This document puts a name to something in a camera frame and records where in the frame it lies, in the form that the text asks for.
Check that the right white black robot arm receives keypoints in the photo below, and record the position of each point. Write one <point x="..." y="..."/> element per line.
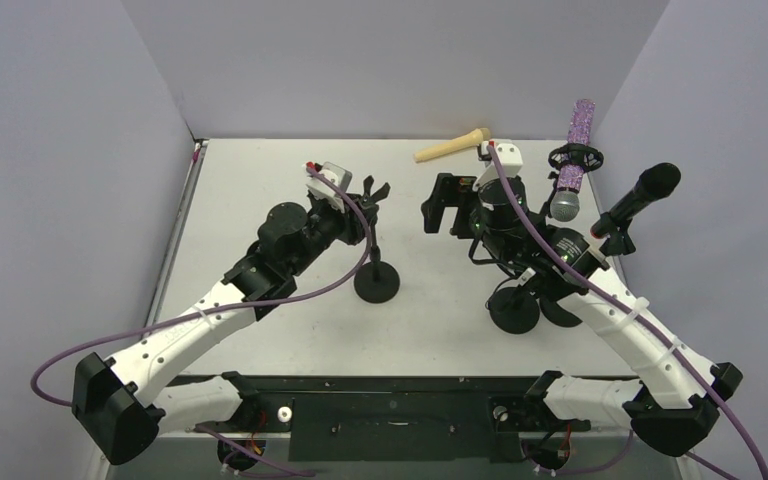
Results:
<point x="676" y="395"/>

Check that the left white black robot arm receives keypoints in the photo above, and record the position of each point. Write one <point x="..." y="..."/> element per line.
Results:
<point x="126" y="400"/>

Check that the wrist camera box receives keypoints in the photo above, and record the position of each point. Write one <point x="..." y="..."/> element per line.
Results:
<point x="505" y="152"/>
<point x="329" y="174"/>

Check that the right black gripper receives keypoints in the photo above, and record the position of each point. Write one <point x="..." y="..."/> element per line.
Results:
<point x="446" y="202"/>

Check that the purple glitter microphone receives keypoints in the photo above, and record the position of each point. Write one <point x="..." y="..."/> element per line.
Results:
<point x="581" y="122"/>

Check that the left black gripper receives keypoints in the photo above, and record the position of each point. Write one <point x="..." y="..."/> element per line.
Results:
<point x="349" y="220"/>

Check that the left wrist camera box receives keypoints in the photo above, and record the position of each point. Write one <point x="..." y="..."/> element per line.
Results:
<point x="329" y="174"/>

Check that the black tripod shock-mount stand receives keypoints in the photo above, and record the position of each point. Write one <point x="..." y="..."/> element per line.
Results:
<point x="570" y="163"/>

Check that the black round-base stand right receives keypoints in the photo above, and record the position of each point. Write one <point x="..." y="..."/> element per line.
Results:
<point x="612" y="242"/>

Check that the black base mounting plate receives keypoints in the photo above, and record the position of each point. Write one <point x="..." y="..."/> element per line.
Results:
<point x="391" y="418"/>

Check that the black round-base stand white mic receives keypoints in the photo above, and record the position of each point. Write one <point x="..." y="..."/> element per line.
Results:
<point x="514" y="310"/>

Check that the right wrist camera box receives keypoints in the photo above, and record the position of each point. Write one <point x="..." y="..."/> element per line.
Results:
<point x="505" y="152"/>

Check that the black microphone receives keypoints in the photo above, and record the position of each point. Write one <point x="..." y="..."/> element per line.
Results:
<point x="655" y="183"/>

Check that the cream beige microphone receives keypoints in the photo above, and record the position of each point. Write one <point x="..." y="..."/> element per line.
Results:
<point x="463" y="142"/>

